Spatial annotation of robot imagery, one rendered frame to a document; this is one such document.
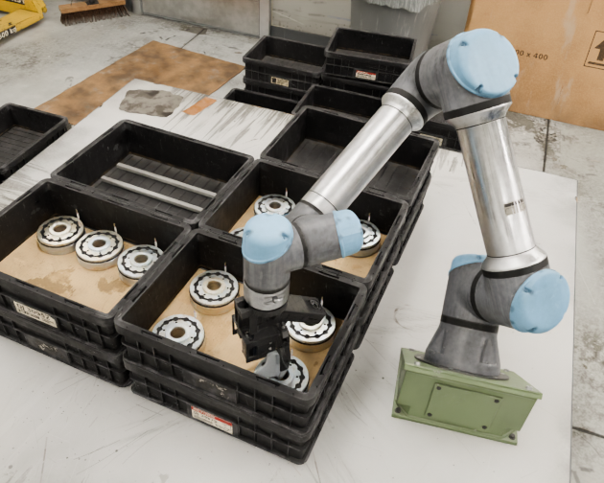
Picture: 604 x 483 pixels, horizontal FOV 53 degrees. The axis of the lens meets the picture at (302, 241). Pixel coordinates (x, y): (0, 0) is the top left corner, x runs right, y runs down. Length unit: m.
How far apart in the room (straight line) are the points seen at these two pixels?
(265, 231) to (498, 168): 0.43
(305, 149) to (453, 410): 0.86
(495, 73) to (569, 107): 2.89
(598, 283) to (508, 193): 1.81
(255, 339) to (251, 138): 1.11
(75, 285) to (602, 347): 1.95
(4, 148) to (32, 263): 1.33
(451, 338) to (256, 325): 0.41
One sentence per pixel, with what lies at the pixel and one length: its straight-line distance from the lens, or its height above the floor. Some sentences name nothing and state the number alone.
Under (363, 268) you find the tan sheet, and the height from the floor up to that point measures 0.83.
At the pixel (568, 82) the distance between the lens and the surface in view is 3.92.
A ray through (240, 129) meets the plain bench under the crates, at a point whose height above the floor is 0.70.
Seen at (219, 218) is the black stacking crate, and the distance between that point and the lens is 1.39.
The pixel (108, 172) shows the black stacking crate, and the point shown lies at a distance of 1.70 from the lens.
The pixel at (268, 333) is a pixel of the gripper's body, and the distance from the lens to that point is 1.04.
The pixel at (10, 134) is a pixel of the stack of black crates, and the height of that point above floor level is 0.38.
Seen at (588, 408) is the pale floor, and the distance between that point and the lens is 2.40.
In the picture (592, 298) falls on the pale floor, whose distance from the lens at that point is 2.79.
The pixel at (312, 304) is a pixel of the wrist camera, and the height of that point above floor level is 0.99.
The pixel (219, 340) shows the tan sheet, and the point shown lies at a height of 0.83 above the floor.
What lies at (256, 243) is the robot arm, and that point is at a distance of 0.88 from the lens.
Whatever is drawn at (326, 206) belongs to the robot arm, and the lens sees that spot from 1.07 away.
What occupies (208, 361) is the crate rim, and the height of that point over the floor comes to 0.93.
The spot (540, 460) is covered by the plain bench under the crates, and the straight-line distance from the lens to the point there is 1.35.
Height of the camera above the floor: 1.79
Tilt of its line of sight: 42 degrees down
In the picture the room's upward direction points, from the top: 4 degrees clockwise
